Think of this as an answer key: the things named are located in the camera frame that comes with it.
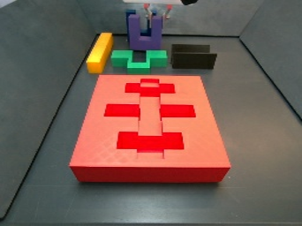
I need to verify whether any red slotted board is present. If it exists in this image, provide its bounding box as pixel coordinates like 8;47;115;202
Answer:
70;75;231;183

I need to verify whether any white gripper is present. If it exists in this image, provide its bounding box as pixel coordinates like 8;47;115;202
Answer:
123;0;198;28

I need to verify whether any black angle bracket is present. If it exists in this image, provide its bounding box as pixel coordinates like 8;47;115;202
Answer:
171;44;217;70

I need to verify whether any blue U-shaped block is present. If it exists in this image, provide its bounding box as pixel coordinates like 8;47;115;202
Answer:
124;9;158;37

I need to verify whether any yellow long bar block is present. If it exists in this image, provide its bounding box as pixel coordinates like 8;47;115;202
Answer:
86;33;114;74

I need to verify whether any purple U-shaped block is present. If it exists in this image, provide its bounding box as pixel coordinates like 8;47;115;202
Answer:
126;13;164;51

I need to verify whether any green stepped block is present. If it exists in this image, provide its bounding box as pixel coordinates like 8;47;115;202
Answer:
111;50;167;74

